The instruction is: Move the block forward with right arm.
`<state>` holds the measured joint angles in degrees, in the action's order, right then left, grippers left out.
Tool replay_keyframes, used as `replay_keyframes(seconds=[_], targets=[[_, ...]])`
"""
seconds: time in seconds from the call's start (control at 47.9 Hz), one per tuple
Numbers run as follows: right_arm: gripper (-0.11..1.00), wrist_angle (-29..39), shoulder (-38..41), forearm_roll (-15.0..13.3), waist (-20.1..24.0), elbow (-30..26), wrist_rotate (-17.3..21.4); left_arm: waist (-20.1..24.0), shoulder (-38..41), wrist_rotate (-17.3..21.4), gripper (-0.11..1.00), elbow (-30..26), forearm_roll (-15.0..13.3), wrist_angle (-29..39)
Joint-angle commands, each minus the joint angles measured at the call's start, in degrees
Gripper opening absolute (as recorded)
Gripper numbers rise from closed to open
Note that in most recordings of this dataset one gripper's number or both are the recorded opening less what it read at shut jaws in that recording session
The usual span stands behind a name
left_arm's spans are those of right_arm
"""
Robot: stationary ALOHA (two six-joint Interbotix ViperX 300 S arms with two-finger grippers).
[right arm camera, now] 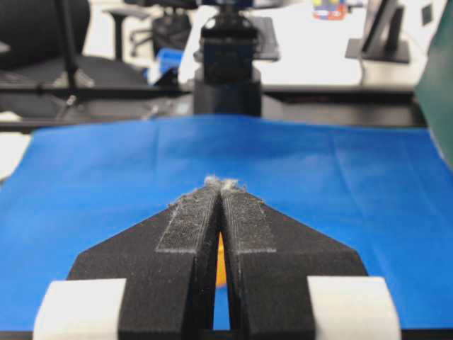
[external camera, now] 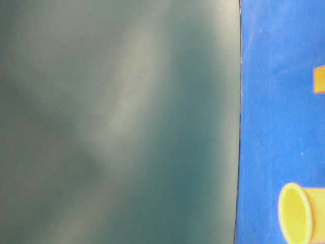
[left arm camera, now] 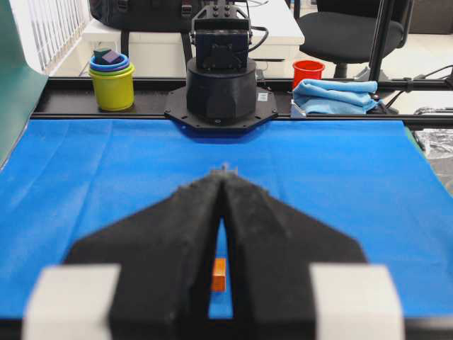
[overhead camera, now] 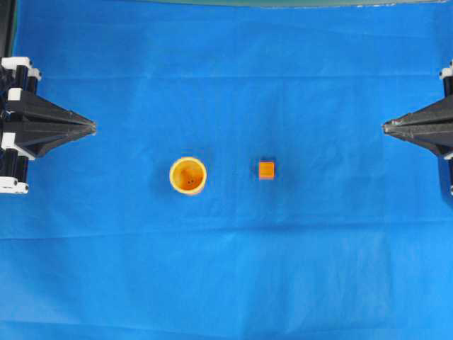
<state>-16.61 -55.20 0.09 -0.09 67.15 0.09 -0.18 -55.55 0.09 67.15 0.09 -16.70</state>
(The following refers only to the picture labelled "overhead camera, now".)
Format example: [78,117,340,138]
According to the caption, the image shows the blue table cloth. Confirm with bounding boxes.
[1,1,452,339]

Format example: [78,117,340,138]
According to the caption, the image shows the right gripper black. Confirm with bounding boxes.
[382,59,453,206]

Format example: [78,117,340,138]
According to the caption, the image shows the orange cube block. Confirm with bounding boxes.
[258,160,275,180]

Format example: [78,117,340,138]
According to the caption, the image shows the yellow plastic cup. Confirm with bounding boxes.
[169,157,207,196]

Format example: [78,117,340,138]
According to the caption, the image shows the left gripper white blocks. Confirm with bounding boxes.
[1,57,96,193]

